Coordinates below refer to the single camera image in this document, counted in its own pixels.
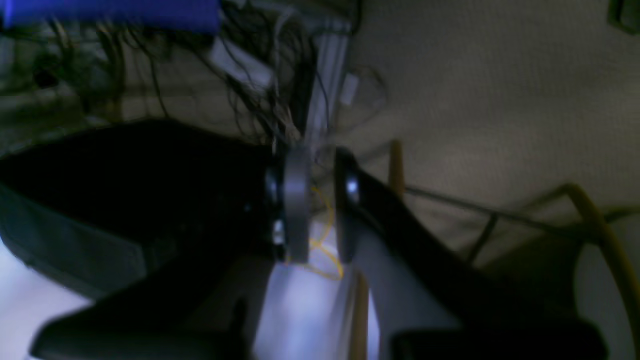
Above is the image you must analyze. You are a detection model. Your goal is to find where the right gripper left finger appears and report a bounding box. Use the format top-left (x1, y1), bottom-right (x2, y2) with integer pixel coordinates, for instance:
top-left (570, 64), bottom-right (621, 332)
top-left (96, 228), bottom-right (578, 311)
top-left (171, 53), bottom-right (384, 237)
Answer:
top-left (30, 148), bottom-right (311, 360)

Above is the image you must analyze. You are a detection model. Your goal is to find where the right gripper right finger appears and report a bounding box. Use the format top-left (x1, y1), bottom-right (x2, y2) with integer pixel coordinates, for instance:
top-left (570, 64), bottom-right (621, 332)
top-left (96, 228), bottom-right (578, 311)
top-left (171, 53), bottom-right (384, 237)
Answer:
top-left (334, 148), bottom-right (608, 360)

